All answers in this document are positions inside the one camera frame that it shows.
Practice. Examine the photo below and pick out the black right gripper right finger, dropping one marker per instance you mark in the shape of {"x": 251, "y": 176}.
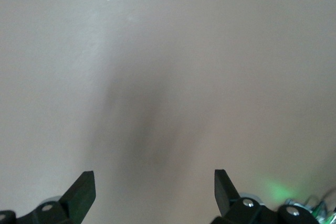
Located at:
{"x": 224, "y": 195}

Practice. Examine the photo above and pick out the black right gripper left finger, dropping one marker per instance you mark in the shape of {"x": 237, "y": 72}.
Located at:
{"x": 81, "y": 195}

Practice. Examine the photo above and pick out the small green-lit electronics box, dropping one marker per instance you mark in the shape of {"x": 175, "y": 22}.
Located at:
{"x": 319, "y": 208}

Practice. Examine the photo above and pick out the brown table mat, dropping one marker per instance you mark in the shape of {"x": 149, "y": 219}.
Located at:
{"x": 168, "y": 64}

